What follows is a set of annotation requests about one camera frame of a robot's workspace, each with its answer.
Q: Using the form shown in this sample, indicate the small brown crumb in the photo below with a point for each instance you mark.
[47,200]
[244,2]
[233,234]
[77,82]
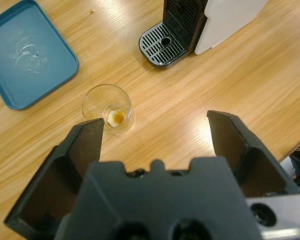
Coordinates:
[92,11]

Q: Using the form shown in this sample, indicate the white capsule coffee machine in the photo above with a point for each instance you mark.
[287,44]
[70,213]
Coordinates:
[227,22]

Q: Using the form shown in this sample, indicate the teal plastic tray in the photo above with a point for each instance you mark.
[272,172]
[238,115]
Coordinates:
[27,55]

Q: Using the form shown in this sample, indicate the clear drinking glass red label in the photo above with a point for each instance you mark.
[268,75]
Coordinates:
[107,100]

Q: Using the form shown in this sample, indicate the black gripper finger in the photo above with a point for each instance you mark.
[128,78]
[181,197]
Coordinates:
[255,167]
[57,180]

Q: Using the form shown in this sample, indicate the metal drip tray grate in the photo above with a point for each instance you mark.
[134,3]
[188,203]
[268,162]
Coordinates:
[160,47]

